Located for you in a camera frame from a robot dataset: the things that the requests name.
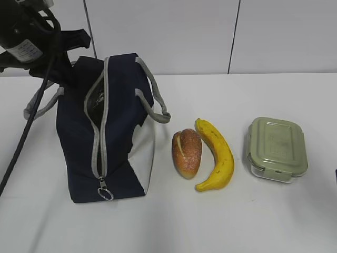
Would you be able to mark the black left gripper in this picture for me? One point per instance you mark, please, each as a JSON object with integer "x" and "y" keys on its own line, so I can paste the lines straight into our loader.
{"x": 29, "y": 56}

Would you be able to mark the brown bread roll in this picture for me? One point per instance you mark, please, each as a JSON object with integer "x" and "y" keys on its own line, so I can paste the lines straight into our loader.
{"x": 187, "y": 152}

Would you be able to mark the yellow banana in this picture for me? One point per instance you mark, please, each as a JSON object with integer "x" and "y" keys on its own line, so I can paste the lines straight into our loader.
{"x": 223, "y": 170}

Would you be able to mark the green lidded food container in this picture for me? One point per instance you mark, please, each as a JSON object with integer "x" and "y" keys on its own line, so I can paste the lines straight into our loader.
{"x": 276, "y": 149}

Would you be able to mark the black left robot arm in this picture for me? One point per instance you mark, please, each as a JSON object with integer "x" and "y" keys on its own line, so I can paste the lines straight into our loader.
{"x": 33, "y": 40}

